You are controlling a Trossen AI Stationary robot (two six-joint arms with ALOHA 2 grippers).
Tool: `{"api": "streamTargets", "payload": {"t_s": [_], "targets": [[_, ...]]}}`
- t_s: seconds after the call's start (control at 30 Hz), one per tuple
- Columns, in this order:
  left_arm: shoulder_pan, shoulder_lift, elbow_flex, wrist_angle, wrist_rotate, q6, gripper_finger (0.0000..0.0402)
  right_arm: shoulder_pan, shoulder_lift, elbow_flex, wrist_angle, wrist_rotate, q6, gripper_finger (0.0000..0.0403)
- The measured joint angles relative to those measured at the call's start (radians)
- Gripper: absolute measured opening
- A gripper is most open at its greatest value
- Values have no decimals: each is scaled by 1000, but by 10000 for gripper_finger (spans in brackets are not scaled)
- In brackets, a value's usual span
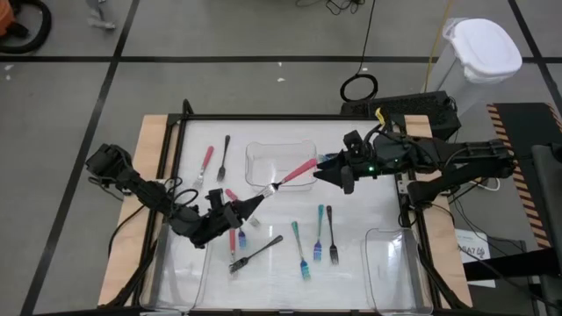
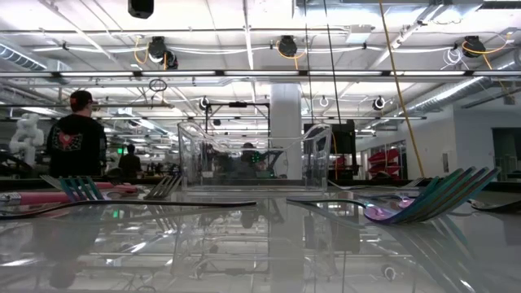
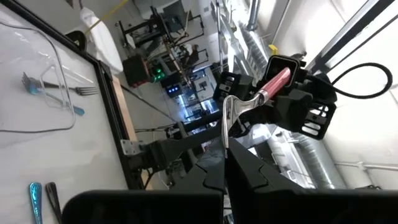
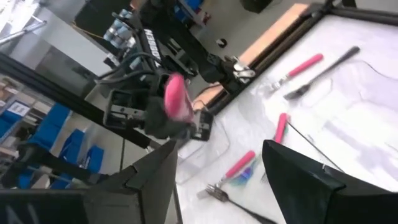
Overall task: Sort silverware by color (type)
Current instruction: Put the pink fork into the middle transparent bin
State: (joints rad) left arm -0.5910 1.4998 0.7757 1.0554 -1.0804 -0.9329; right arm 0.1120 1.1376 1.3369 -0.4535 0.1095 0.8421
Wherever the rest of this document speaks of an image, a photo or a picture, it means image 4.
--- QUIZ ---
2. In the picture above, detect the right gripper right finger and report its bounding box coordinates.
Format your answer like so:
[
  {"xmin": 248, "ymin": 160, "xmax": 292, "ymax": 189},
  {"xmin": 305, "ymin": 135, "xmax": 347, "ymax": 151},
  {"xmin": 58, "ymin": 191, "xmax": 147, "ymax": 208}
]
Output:
[{"xmin": 262, "ymin": 139, "xmax": 346, "ymax": 224}]

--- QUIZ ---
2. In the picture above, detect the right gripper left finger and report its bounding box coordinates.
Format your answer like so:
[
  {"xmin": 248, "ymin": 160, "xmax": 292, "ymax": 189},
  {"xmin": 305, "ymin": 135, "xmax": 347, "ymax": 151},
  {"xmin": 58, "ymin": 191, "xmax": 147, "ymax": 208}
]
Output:
[{"xmin": 82, "ymin": 139, "xmax": 178, "ymax": 224}]

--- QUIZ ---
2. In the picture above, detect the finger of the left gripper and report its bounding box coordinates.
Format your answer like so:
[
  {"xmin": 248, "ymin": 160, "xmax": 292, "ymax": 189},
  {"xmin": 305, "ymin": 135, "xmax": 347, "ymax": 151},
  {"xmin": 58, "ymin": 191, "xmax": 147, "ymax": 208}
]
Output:
[
  {"xmin": 174, "ymin": 121, "xmax": 197, "ymax": 141},
  {"xmin": 144, "ymin": 97, "xmax": 175, "ymax": 139}
]

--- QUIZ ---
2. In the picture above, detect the pink handled silver fork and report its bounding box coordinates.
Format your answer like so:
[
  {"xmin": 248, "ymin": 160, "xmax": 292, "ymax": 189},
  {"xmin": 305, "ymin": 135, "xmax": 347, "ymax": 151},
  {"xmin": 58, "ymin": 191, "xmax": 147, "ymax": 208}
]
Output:
[
  {"xmin": 262, "ymin": 53, "xmax": 325, "ymax": 94},
  {"xmin": 272, "ymin": 112, "xmax": 290, "ymax": 144},
  {"xmin": 164, "ymin": 73, "xmax": 195, "ymax": 123},
  {"xmin": 196, "ymin": 150, "xmax": 257, "ymax": 200}
]

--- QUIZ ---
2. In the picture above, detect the teal iridescent fork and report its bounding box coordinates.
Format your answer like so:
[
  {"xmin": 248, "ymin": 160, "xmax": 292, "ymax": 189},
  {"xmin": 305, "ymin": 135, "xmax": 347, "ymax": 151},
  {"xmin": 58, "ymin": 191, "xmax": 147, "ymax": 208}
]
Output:
[{"xmin": 229, "ymin": 126, "xmax": 290, "ymax": 187}]

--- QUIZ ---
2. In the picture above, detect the black fork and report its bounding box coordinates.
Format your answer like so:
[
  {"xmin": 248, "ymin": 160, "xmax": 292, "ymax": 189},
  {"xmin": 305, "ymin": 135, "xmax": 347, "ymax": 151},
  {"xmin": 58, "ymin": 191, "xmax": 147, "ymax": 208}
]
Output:
[
  {"xmin": 283, "ymin": 45, "xmax": 361, "ymax": 101},
  {"xmin": 205, "ymin": 185, "xmax": 277, "ymax": 224}
]

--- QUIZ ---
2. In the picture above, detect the clear plastic bin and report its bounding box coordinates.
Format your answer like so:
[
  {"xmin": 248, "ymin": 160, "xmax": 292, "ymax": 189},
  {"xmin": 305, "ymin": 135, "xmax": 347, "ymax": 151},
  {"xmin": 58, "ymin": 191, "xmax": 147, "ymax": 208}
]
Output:
[
  {"xmin": 323, "ymin": 58, "xmax": 398, "ymax": 156},
  {"xmin": 175, "ymin": 119, "xmax": 231, "ymax": 186}
]

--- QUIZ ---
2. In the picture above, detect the blue storage bin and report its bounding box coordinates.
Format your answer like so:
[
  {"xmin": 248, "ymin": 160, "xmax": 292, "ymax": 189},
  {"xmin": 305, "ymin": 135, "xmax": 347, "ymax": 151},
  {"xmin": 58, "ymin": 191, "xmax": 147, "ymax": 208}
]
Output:
[
  {"xmin": 58, "ymin": 129, "xmax": 86, "ymax": 162},
  {"xmin": 26, "ymin": 102, "xmax": 72, "ymax": 150},
  {"xmin": 82, "ymin": 144, "xmax": 105, "ymax": 174}
]

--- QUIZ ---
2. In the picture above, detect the gray metal cabinet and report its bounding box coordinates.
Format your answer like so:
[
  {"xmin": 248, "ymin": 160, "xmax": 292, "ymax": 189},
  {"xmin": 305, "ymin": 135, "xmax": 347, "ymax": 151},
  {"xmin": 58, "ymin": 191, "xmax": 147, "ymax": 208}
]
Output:
[{"xmin": 9, "ymin": 6, "xmax": 116, "ymax": 94}]

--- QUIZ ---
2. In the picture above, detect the silver metal bracket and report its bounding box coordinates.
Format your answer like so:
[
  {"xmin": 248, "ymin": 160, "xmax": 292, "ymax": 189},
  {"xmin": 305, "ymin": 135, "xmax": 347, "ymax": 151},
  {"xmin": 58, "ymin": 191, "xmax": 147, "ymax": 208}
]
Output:
[{"xmin": 231, "ymin": 60, "xmax": 257, "ymax": 83}]

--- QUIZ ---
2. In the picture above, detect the black metal table frame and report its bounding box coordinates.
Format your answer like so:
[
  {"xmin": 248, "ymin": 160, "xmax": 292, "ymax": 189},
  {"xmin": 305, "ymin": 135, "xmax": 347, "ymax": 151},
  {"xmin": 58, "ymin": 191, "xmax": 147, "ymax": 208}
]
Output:
[{"xmin": 0, "ymin": 0, "xmax": 398, "ymax": 150}]

